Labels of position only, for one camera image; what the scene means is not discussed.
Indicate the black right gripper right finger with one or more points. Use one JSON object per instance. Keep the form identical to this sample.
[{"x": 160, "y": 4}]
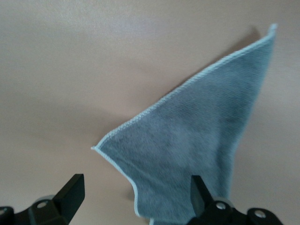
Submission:
[{"x": 211, "y": 213}]

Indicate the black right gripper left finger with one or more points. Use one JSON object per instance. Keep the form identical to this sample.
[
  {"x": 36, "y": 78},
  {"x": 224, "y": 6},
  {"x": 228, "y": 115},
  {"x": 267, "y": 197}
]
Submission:
[{"x": 58, "y": 208}]

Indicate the grey and pink towel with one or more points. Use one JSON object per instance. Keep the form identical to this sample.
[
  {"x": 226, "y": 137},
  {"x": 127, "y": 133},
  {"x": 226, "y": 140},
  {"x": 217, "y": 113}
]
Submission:
[{"x": 187, "y": 129}]

